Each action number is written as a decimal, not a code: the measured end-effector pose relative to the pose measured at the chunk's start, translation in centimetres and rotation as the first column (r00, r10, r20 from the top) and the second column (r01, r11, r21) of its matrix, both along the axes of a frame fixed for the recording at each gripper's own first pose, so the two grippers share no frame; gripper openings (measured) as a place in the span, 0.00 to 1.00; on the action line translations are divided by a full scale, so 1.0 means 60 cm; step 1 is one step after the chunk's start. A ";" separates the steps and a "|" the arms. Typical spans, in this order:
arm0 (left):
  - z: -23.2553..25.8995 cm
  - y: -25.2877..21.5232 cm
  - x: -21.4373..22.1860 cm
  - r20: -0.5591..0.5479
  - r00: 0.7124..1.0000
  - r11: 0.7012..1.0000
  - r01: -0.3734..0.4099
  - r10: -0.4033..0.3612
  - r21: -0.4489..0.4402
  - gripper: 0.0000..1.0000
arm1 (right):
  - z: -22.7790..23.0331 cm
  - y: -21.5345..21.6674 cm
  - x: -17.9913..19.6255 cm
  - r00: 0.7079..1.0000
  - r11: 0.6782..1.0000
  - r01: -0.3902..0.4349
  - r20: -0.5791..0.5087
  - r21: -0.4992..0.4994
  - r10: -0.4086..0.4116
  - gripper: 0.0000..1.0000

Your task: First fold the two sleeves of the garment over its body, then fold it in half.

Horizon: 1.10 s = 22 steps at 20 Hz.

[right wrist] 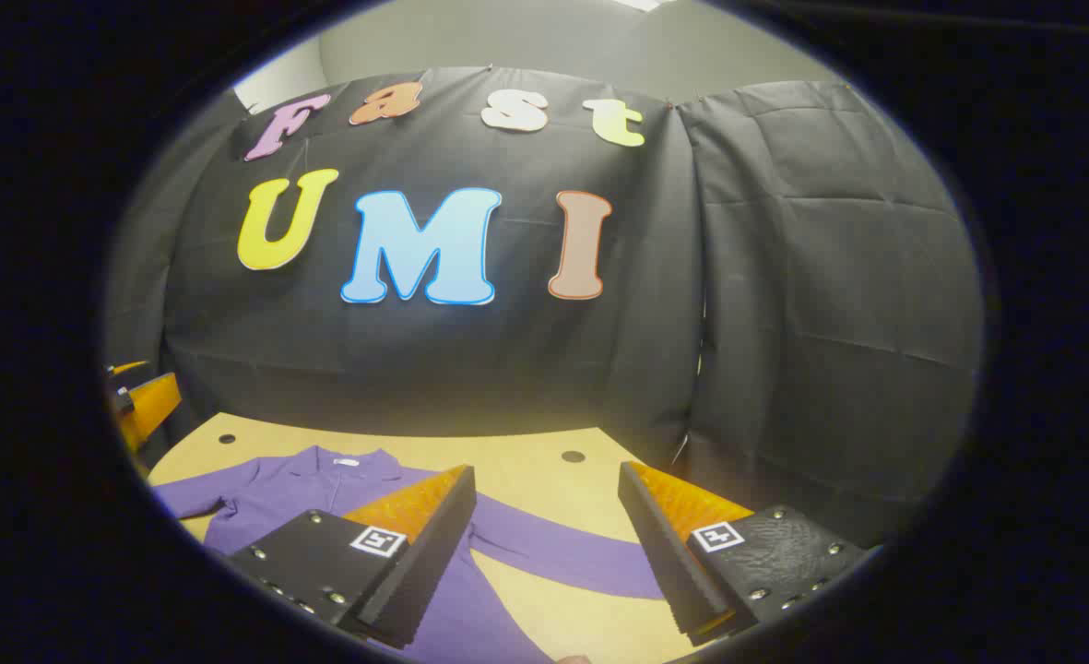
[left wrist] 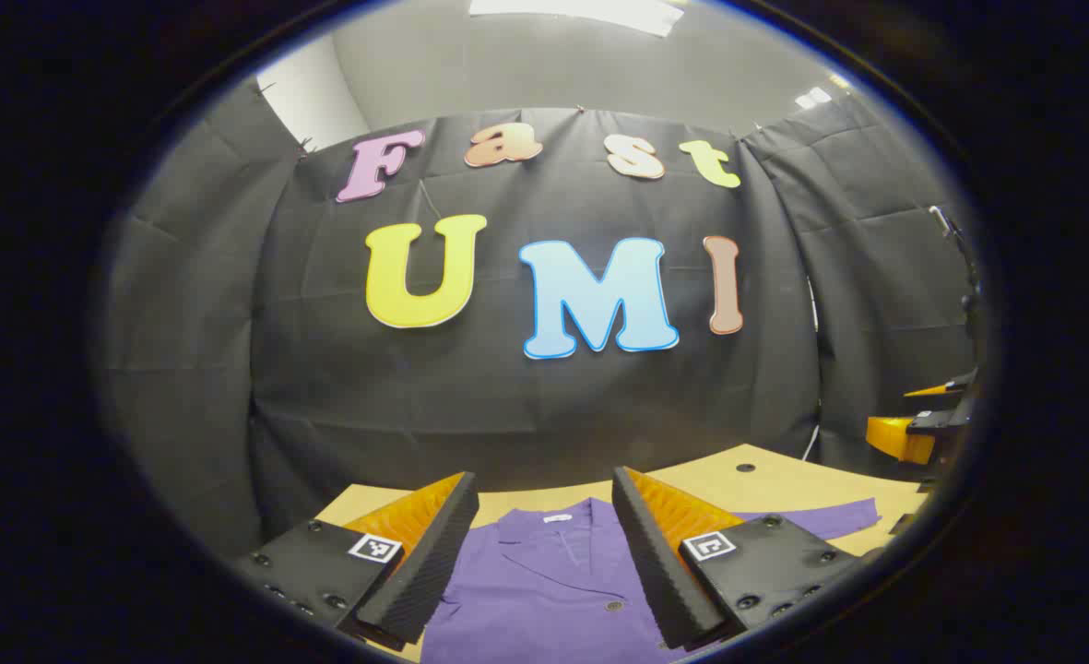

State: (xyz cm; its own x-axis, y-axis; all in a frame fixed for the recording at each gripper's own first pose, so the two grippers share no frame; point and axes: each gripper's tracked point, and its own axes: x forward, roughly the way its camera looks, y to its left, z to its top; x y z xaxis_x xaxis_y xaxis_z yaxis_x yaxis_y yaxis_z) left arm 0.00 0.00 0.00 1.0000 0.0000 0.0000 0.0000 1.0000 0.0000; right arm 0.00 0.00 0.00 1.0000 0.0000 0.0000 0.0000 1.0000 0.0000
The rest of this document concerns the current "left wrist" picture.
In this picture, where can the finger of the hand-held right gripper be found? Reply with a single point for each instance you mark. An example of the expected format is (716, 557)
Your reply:
(941, 387)
(899, 441)

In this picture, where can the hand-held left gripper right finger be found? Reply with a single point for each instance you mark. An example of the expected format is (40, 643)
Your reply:
(655, 563)

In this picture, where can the small ceiling light panel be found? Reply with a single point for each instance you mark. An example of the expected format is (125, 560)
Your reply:
(813, 97)

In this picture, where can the purple button-up shirt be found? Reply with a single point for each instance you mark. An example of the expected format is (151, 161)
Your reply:
(553, 590)

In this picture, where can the black backdrop cloth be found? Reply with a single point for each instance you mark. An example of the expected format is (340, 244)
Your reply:
(507, 406)

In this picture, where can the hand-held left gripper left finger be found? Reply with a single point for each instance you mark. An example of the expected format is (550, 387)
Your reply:
(433, 553)

